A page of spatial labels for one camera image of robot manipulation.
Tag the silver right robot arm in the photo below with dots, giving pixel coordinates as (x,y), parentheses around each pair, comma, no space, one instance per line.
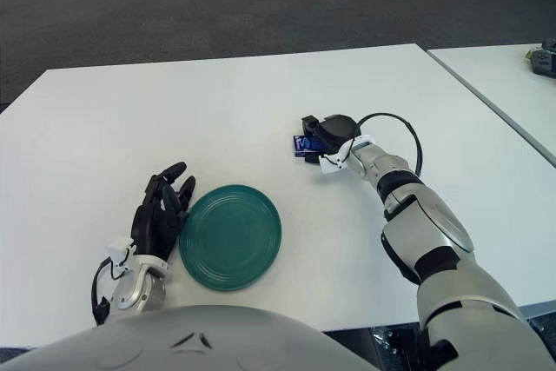
(425,223)

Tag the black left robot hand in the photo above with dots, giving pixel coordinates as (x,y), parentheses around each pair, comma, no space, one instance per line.
(152,223)

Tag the blue gum pack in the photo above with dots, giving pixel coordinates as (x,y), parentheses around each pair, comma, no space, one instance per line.
(304,145)

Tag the teal green round plate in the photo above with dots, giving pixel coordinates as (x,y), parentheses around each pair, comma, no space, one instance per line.
(230,238)

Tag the grey robot torso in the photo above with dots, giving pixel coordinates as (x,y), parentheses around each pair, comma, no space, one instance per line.
(174,345)

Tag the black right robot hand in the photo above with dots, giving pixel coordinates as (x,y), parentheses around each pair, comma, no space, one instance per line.
(336,130)

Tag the grey yellow device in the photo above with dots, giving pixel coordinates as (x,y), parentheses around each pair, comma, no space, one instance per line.
(543,60)

